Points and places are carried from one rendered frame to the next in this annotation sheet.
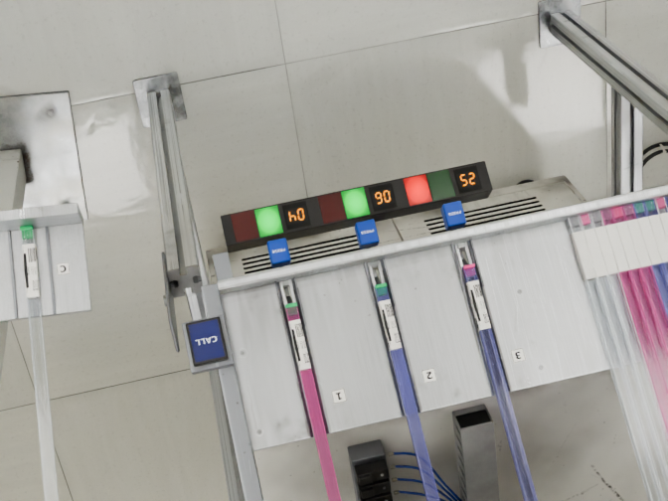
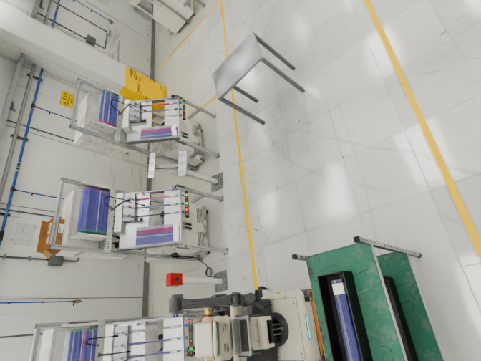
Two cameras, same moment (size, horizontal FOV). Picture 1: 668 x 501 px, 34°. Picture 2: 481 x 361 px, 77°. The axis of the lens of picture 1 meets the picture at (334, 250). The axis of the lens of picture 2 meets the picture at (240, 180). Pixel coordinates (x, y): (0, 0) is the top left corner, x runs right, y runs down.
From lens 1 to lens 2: 282 cm
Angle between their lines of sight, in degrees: 33
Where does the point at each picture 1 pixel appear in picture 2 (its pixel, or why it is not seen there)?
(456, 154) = (213, 240)
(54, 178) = (215, 188)
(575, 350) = (166, 221)
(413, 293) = (175, 207)
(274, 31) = (227, 211)
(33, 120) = (220, 184)
